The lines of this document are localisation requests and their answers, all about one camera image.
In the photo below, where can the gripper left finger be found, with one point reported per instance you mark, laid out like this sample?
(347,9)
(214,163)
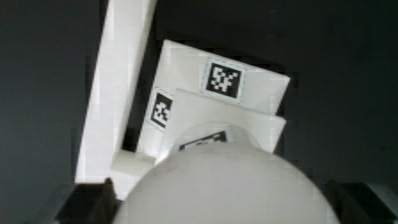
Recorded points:
(91,204)

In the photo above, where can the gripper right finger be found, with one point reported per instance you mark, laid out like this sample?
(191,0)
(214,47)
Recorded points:
(363,202)

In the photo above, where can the white lamp bulb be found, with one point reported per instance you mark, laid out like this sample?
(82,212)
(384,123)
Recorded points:
(225,184)

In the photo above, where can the white lamp base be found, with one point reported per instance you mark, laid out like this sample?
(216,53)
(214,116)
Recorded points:
(210,90)

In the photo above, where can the white front wall bar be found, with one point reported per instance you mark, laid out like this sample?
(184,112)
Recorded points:
(123,42)

